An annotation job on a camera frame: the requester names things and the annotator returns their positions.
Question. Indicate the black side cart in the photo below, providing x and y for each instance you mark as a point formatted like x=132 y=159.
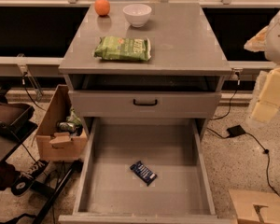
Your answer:
x=15 y=124

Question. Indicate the black power adapter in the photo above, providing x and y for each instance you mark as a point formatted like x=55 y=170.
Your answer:
x=235 y=131

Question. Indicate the blue rxbar blueberry bar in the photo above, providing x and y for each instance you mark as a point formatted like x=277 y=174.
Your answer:
x=145 y=174

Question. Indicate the black pole on floor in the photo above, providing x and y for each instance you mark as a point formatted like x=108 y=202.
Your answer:
x=52 y=193

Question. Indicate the green packet in box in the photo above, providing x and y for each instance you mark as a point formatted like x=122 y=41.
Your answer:
x=72 y=117

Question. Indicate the orange fruit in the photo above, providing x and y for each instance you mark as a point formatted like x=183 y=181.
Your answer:
x=102 y=7

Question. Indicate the open grey bottom drawer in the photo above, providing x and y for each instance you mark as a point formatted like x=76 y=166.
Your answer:
x=110 y=193

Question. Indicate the cardboard box with items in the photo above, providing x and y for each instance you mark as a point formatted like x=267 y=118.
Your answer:
x=54 y=144

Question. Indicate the closed grey drawer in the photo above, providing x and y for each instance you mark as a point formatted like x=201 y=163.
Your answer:
x=119 y=104

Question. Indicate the green chip bag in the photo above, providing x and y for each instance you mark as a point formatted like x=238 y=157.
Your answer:
x=113 y=48

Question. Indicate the black drawer handle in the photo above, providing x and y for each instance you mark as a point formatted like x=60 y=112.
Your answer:
x=148 y=103

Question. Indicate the grey drawer cabinet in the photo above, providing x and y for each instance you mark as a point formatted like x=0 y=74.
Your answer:
x=185 y=55

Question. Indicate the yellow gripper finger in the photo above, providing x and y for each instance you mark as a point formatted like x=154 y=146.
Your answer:
x=258 y=42
x=266 y=99

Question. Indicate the black white sneaker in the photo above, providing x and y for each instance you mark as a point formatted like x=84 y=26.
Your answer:
x=27 y=178

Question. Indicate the cardboard box bottom right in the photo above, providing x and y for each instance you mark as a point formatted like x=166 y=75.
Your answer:
x=255 y=207

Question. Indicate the green can in box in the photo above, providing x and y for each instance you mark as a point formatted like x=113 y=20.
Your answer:
x=66 y=127

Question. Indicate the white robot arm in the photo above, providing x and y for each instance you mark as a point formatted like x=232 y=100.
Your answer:
x=271 y=52

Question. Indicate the white bowl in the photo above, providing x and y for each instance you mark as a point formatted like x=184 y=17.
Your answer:
x=137 y=15

